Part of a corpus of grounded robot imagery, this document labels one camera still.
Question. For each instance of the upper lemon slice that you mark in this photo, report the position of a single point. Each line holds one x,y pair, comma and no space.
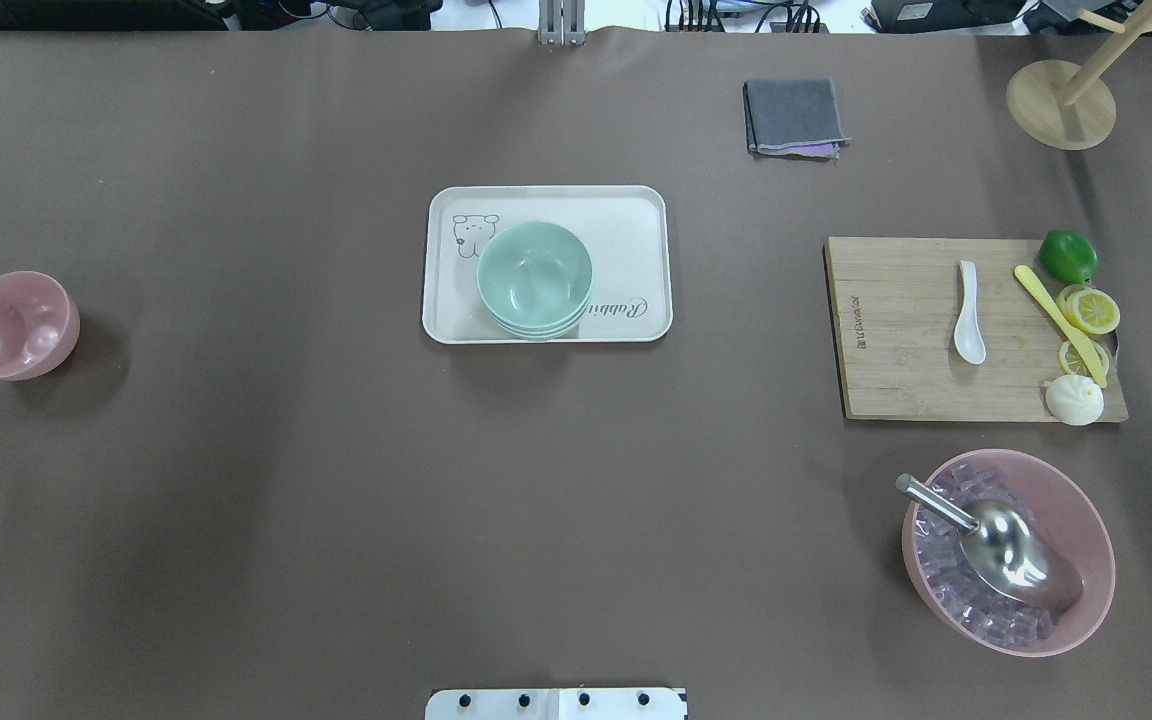
1088,309

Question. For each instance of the large pink ice bowl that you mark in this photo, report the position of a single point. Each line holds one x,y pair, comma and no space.
1062,515

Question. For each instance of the lower lemon slice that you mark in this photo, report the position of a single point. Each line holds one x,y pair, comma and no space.
1072,362

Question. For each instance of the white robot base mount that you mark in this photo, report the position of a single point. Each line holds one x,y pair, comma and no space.
559,703

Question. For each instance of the white steamed bun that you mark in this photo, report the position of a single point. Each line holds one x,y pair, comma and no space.
1075,400

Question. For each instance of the white ceramic spoon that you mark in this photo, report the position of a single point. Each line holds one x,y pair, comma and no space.
968,337

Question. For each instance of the yellow plastic knife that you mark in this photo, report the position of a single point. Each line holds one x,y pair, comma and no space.
1078,339

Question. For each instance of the metal ice scoop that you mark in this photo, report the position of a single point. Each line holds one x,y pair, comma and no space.
1003,550

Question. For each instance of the cream rabbit tray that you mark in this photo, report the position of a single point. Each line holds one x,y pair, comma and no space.
624,226

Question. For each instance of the wooden mug tree stand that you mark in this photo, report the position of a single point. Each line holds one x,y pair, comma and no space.
1065,105

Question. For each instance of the green bowl stack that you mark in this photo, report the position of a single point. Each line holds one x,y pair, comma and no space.
536,279

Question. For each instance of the lemon slice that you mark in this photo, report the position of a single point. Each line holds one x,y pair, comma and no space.
1072,362
1088,309

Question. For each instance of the grey folded cloth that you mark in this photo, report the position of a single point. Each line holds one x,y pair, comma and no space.
793,117

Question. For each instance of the green lime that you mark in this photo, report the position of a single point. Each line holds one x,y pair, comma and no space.
1069,256

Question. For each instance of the small pink bowl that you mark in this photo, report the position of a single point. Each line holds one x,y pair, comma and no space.
39,325

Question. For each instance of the bamboo cutting board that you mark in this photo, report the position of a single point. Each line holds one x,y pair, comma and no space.
894,305

